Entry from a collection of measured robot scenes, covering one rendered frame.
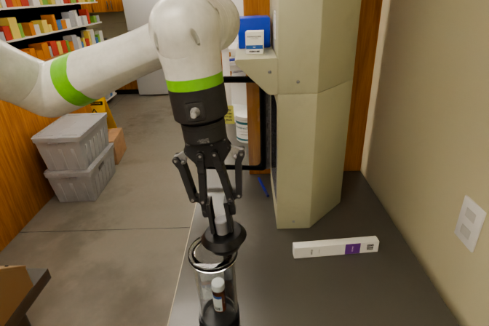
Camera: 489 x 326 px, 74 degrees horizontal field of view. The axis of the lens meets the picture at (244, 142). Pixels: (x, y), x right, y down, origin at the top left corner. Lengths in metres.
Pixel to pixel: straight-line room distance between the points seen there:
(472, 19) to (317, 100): 0.39
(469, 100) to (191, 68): 0.66
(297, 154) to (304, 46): 0.32
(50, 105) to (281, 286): 0.73
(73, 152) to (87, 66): 2.35
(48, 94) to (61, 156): 2.33
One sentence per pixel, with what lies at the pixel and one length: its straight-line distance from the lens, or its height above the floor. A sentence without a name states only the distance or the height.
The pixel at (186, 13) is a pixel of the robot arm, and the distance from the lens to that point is 0.48.
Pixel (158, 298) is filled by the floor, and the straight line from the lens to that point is 2.25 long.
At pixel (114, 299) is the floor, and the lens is 2.34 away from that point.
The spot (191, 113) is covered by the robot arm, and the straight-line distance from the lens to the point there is 0.50.
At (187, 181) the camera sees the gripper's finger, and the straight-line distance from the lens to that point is 0.60.
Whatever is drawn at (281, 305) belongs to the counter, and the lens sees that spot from 0.93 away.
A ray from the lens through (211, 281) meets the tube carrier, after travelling 0.75.
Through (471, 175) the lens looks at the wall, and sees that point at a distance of 0.92.
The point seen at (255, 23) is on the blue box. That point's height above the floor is 1.58.
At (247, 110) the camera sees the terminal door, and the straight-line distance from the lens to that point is 1.26.
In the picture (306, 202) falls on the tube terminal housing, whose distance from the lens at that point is 1.09.
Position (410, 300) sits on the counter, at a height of 0.94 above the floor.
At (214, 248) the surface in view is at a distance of 0.65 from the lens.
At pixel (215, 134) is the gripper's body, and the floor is 1.46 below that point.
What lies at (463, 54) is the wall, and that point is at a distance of 0.95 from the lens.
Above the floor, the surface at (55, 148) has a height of 0.55.
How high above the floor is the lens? 1.67
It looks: 25 degrees down
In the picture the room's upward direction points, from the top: 2 degrees counter-clockwise
